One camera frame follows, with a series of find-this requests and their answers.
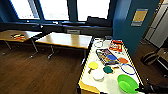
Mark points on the orange red board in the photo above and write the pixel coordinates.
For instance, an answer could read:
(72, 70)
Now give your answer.
(116, 46)

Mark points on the orange round disc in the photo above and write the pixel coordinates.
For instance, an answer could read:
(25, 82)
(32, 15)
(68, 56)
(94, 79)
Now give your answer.
(123, 60)

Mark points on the small dark box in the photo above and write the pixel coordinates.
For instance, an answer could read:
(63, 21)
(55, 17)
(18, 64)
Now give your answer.
(108, 38)

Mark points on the framed wall picture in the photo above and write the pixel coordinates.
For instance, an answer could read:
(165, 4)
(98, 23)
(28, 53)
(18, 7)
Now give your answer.
(139, 17)

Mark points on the dark sofa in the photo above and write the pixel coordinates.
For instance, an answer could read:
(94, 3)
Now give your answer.
(90, 28)

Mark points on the green bowl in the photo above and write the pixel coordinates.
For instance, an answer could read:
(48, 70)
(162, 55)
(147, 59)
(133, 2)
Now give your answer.
(126, 83)

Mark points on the blue game box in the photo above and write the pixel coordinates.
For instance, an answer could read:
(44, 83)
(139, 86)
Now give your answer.
(106, 56)

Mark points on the bright window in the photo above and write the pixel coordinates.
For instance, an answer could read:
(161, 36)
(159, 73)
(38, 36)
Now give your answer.
(93, 10)
(54, 9)
(22, 8)

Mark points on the white top low table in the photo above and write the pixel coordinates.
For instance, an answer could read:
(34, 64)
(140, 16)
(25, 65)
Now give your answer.
(65, 39)

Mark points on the white hallway door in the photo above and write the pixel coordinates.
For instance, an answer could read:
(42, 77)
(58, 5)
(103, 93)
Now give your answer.
(160, 26)

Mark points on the small yellow table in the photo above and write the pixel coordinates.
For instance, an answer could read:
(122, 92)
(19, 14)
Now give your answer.
(31, 33)

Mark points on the yellow round paddle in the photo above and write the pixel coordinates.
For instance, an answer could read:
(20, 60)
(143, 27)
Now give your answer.
(93, 65)

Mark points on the orange red toy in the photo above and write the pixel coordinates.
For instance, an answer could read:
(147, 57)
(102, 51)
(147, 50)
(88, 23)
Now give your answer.
(17, 36)

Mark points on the teal round disc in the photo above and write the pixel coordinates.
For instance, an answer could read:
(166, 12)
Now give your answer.
(108, 69)

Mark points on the white bowl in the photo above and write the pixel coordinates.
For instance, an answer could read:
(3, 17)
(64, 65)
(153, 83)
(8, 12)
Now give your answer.
(98, 75)

